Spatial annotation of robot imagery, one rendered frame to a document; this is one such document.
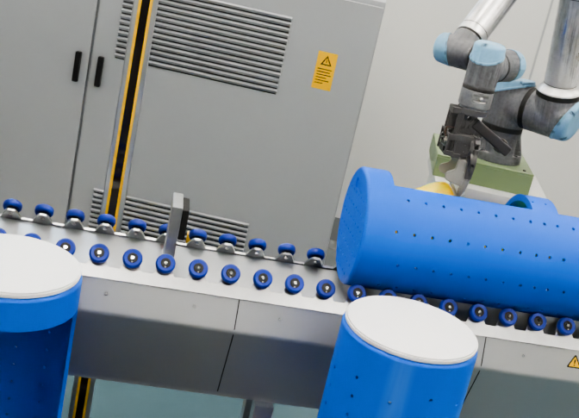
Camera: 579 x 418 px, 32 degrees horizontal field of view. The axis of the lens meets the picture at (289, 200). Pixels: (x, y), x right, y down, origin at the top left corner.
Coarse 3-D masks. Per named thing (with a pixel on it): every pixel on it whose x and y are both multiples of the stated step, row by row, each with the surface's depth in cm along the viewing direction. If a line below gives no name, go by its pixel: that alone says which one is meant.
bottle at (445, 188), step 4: (428, 184) 237; (432, 184) 236; (436, 184) 236; (440, 184) 236; (444, 184) 236; (448, 184) 236; (452, 184) 237; (416, 188) 238; (420, 188) 237; (424, 188) 236; (428, 188) 236; (432, 188) 235; (436, 188) 235; (440, 188) 235; (444, 188) 235; (448, 188) 236; (452, 188) 236; (436, 192) 235; (440, 192) 235; (444, 192) 235; (448, 192) 235; (452, 192) 236; (456, 192) 236; (456, 196) 236
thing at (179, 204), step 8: (176, 200) 231; (184, 200) 234; (176, 208) 227; (184, 208) 230; (176, 216) 228; (184, 216) 229; (168, 224) 235; (176, 224) 229; (184, 224) 229; (168, 232) 229; (176, 232) 229; (184, 232) 230; (168, 240) 230; (176, 240) 230; (168, 248) 230
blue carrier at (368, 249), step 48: (384, 192) 227; (432, 192) 231; (384, 240) 225; (432, 240) 226; (480, 240) 228; (528, 240) 230; (576, 240) 233; (384, 288) 234; (432, 288) 232; (480, 288) 232; (528, 288) 232; (576, 288) 233
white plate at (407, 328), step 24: (360, 312) 205; (384, 312) 207; (408, 312) 210; (432, 312) 213; (360, 336) 196; (384, 336) 196; (408, 336) 199; (432, 336) 201; (456, 336) 204; (432, 360) 191; (456, 360) 194
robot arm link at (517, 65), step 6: (510, 54) 232; (516, 54) 235; (522, 54) 238; (510, 60) 231; (516, 60) 233; (522, 60) 235; (510, 66) 230; (516, 66) 233; (522, 66) 236; (510, 72) 231; (516, 72) 234; (522, 72) 237; (504, 78) 231; (510, 78) 234; (516, 78) 237
